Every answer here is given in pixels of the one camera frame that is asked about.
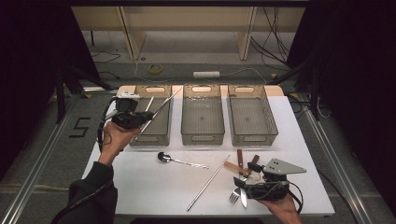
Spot hand-held gripper black cable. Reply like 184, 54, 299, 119
287, 181, 305, 217
54, 98, 119, 224

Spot fork with wooden handle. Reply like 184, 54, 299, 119
228, 154, 261, 205

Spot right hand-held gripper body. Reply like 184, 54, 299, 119
245, 157, 308, 203

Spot white power strip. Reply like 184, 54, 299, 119
192, 70, 221, 79

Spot black stand legs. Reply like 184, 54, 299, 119
268, 57, 322, 121
53, 63, 114, 125

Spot left hand-held gripper black cable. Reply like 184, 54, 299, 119
54, 98, 119, 224

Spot thin black cable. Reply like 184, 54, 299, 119
91, 50, 122, 65
317, 169, 361, 224

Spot person's right hand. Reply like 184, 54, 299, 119
258, 194, 304, 224

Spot black cable bundle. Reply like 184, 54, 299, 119
249, 6, 292, 68

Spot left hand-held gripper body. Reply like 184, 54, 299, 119
110, 91, 145, 131

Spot right hand-held gripper black cable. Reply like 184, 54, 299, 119
287, 181, 305, 217

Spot yellow tape roll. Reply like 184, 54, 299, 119
147, 63, 164, 76

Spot beige wooden desk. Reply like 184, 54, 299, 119
71, 6, 306, 62

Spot knife with wooden handle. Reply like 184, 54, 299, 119
236, 148, 248, 209

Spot metal floor rail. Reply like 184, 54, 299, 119
297, 92, 373, 224
0, 92, 82, 224

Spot metal chopstick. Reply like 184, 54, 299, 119
133, 87, 184, 143
186, 154, 232, 212

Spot person's left hand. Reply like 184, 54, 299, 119
98, 120, 142, 166

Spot grey mesh basket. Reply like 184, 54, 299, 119
227, 84, 279, 147
123, 84, 174, 147
180, 83, 226, 147

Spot black curtain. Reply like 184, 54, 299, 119
0, 0, 101, 183
285, 0, 396, 217

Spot white power cable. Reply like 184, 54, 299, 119
134, 58, 269, 86

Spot metal spoon with twisted handle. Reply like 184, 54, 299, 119
157, 151, 210, 171

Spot white table sheet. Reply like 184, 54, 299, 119
81, 95, 336, 217

